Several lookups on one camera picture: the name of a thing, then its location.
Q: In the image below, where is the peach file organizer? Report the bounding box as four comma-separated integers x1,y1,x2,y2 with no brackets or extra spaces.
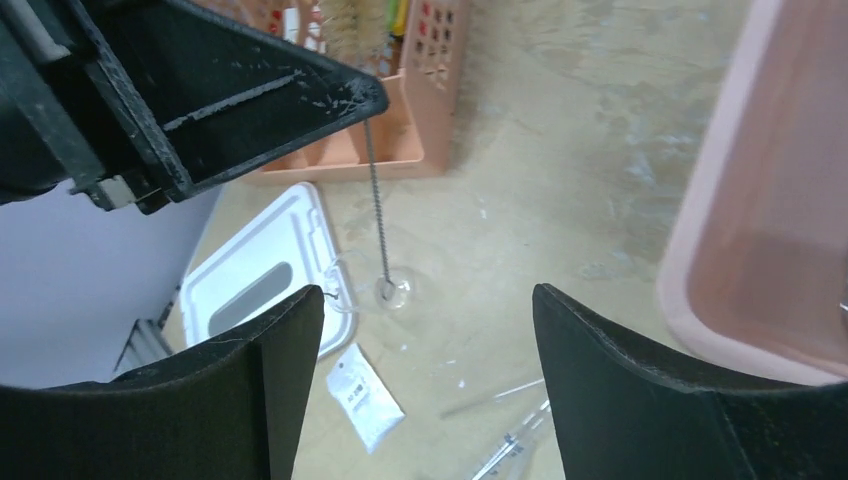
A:
201,1,471,185

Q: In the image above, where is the pink plastic bin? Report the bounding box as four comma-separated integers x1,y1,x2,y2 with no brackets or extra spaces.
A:
657,1,847,385

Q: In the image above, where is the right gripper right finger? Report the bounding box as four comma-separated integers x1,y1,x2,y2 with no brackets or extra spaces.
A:
532,284,847,479

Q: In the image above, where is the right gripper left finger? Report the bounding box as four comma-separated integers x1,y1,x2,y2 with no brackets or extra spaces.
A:
1,285,324,479

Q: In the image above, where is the small white packet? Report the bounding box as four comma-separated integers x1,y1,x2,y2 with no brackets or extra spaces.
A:
326,343,406,454

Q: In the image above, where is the glass stirring rod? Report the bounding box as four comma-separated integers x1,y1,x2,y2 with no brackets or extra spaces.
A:
439,378,545,419

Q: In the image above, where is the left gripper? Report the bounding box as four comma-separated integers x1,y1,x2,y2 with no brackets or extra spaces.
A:
1,1,389,214

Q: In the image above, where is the white plastic lid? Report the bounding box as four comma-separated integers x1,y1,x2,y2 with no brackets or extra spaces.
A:
179,182,356,357

